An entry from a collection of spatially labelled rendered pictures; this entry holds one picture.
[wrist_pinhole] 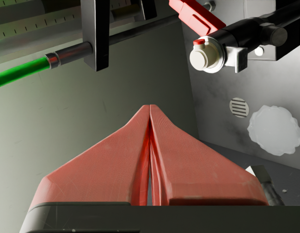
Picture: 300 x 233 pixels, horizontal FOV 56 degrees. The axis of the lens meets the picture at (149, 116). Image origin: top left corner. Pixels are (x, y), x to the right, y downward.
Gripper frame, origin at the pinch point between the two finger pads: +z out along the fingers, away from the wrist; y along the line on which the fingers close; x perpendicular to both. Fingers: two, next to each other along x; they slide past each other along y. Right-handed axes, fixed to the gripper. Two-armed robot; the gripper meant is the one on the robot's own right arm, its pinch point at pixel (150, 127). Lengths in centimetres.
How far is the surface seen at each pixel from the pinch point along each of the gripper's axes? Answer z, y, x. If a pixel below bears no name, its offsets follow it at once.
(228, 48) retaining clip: 9.0, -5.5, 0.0
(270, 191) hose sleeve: 3.4, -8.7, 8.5
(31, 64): 19.1, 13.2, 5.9
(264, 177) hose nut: 4.6, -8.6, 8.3
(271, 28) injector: 11.8, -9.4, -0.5
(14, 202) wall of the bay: 16.4, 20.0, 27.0
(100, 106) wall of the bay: 30.6, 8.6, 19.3
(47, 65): 20.0, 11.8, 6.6
